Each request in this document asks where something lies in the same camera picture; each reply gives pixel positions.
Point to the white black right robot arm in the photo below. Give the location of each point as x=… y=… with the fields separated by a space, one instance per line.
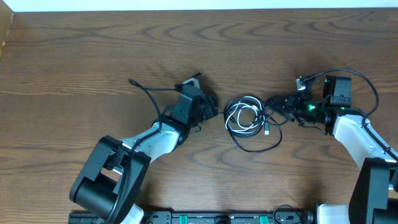
x=376 y=160

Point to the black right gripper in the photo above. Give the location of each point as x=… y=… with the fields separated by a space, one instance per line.
x=291 y=104

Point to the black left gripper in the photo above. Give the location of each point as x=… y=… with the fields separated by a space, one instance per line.
x=209 y=106

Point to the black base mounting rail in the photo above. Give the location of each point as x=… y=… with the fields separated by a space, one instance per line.
x=166 y=217

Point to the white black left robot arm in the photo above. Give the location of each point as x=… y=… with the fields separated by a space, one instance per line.
x=111 y=178

